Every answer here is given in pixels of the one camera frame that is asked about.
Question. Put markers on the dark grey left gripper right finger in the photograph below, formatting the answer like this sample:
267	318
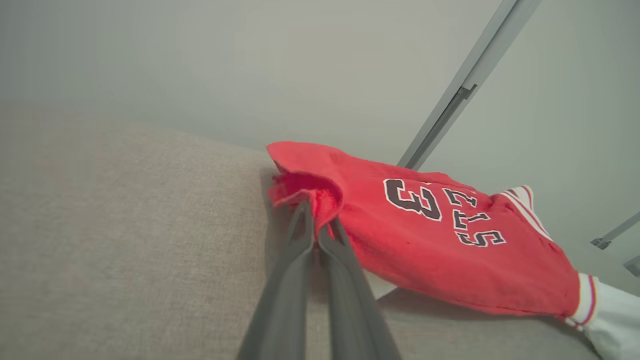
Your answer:
352	310

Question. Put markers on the grey metal bracket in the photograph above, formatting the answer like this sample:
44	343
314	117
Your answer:
617	231

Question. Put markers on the red jersey with white stripes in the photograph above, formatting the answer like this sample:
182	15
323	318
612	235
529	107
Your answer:
425	250

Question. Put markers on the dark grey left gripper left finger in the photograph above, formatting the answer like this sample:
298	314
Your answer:
285	300

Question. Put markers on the grey metal partition post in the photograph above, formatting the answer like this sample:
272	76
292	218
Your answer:
475	65

